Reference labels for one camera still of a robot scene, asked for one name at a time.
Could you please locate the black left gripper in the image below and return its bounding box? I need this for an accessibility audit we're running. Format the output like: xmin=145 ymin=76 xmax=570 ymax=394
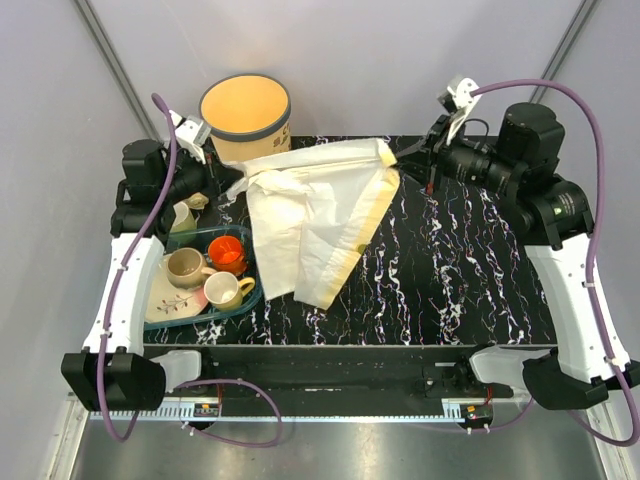
xmin=159 ymin=142 xmax=244 ymax=204

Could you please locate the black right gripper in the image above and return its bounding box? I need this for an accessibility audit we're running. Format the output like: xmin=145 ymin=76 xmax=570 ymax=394
xmin=388 ymin=113 xmax=522 ymax=195

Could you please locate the white trash bag roll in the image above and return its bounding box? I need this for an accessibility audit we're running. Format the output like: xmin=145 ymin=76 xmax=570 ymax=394
xmin=185 ymin=192 xmax=209 ymax=211

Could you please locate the detached white trash bag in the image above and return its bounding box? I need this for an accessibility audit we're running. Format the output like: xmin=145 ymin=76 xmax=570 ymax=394
xmin=226 ymin=138 xmax=400 ymax=310

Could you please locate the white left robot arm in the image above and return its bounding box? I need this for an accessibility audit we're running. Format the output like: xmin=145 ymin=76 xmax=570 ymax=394
xmin=61 ymin=139 xmax=242 ymax=412

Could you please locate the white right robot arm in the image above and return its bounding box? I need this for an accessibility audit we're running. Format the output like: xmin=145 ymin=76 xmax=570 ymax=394
xmin=397 ymin=103 xmax=639 ymax=411

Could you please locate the yellow trash bin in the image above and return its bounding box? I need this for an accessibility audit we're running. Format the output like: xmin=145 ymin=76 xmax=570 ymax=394
xmin=199 ymin=74 xmax=292 ymax=164

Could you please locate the light green mug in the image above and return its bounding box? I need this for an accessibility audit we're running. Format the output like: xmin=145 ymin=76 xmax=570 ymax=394
xmin=170 ymin=201 xmax=197 ymax=234

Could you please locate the orange black mug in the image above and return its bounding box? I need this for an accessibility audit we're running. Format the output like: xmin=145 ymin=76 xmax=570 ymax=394
xmin=207 ymin=235 xmax=248 ymax=277

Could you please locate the beige ceramic cup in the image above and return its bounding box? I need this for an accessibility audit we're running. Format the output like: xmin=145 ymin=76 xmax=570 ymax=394
xmin=166 ymin=247 xmax=216 ymax=290

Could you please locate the yellow white mug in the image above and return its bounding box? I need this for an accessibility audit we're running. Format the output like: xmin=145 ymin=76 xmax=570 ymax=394
xmin=203 ymin=272 xmax=256 ymax=312

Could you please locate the cream pink floral plate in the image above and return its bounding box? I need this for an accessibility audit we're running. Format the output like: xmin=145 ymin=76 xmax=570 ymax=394
xmin=145 ymin=255 xmax=209 ymax=324

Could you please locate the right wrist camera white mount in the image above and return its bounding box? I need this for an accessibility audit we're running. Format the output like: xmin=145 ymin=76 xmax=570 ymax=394
xmin=438 ymin=76 xmax=479 ymax=146

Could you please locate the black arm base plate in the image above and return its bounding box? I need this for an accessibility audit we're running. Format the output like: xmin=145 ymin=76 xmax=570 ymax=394
xmin=145 ymin=344 xmax=512 ymax=399

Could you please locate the aluminium front rail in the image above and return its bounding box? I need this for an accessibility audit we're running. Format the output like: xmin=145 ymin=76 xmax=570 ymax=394
xmin=67 ymin=389 xmax=612 ymax=421

